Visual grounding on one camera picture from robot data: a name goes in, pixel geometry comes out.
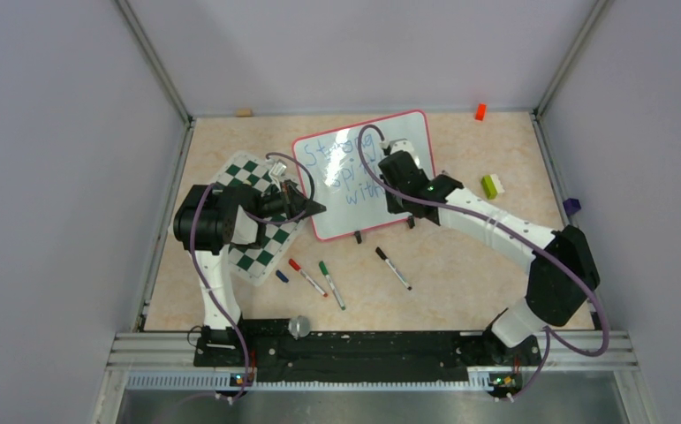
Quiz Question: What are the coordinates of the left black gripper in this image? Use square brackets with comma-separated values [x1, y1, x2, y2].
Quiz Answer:
[253, 178, 324, 221]

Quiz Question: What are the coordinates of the pink framed whiteboard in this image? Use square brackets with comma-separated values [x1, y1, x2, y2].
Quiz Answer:
[291, 110, 435, 241]

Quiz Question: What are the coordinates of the blue marker cap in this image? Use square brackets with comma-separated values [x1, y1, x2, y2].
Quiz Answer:
[276, 270, 290, 284]

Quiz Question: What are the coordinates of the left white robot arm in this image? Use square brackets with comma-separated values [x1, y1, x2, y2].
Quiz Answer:
[172, 179, 327, 330]

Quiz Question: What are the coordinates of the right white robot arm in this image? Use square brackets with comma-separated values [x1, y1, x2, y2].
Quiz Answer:
[377, 139, 599, 364]

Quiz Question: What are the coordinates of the black whiteboard stand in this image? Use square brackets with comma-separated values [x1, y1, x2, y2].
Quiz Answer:
[352, 215, 416, 245]

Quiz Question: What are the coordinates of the red marker pen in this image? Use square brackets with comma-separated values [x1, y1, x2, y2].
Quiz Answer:
[289, 259, 328, 298]

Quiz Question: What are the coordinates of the green marker pen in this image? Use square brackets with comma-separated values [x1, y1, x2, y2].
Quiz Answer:
[319, 261, 346, 311]

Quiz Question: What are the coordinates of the green white chess mat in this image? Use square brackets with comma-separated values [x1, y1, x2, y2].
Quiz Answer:
[210, 151, 306, 286]

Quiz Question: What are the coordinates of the black marker pen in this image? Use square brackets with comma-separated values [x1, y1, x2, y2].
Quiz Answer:
[375, 246, 412, 291]

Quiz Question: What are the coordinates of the green white toy brick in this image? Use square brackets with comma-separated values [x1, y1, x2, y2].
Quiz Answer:
[480, 174, 505, 200]

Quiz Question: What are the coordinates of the orange toy block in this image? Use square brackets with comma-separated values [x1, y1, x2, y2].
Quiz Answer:
[474, 103, 488, 122]

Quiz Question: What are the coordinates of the small wooden block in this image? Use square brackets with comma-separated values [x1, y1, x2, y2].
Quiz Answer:
[234, 108, 253, 117]

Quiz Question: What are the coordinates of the grey mesh ball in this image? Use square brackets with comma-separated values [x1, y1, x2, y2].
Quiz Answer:
[288, 315, 311, 339]

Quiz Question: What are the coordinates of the purple toy block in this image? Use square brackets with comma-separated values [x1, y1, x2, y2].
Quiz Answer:
[563, 198, 582, 216]

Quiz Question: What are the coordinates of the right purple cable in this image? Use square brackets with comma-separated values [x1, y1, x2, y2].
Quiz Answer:
[357, 124, 611, 402]

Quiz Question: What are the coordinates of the purple cable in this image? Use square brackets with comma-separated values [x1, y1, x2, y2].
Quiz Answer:
[357, 124, 611, 402]
[189, 152, 318, 402]

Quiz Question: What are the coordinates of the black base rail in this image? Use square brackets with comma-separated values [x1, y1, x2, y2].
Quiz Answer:
[193, 319, 541, 383]

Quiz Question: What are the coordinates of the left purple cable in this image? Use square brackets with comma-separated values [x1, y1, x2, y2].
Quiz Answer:
[189, 152, 318, 402]

